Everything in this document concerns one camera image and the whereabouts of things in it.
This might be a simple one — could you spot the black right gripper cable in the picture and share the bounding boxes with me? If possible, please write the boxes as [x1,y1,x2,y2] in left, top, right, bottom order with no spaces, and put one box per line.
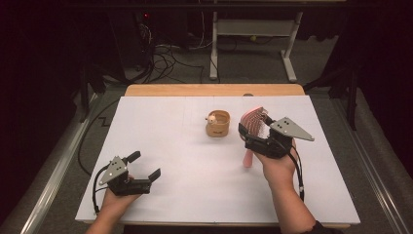
[279,137,306,203]

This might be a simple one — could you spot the long black floor cable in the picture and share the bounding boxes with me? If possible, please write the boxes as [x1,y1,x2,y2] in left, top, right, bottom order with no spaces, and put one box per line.
[76,98,121,176]

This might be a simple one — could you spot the black computer tower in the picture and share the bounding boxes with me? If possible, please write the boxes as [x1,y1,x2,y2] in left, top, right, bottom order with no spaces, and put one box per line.
[108,9,154,71]

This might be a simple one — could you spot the pink hairbrush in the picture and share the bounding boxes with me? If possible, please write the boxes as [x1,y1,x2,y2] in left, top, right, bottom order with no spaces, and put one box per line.
[239,105,270,169]

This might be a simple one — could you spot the bundle of black floor cables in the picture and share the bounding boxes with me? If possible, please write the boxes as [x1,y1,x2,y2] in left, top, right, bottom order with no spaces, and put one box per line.
[128,22,207,85]

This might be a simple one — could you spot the aluminium rail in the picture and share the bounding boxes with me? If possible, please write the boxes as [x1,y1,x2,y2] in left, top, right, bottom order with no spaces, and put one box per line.
[330,97,413,234]
[19,93,99,234]

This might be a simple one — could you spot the person's right hand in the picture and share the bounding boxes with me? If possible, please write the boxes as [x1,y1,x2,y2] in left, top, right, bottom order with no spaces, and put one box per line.
[253,138,298,193]

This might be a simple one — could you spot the black stand leg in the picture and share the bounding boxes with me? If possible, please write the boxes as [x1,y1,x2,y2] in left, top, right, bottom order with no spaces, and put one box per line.
[303,62,360,132]
[78,61,109,124]

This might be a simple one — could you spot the person's left hand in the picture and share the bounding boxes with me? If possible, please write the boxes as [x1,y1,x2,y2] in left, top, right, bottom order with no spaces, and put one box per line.
[100,175,144,215]

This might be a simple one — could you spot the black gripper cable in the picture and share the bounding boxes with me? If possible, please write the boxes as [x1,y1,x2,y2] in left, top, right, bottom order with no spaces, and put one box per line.
[92,164,112,215]
[279,137,306,203]

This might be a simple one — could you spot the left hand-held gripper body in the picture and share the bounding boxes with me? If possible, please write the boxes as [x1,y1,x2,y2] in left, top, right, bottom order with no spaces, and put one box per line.
[97,156,153,197]

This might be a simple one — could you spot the white board sheet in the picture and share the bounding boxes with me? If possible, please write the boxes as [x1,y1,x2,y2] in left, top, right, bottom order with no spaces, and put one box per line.
[75,95,361,225]

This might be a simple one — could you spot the white metal stand frame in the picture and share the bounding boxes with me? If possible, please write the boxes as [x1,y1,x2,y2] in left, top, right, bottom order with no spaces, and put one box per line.
[208,11,305,84]

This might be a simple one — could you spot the tan cup with small figurine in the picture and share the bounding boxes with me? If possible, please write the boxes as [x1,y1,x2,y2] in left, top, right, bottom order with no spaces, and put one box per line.
[205,109,232,138]

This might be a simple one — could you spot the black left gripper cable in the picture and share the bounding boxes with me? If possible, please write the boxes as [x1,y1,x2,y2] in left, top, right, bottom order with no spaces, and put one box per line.
[92,164,112,215]

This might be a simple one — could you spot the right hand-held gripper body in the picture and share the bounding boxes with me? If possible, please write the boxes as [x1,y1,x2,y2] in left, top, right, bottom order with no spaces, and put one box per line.
[244,116,316,160]

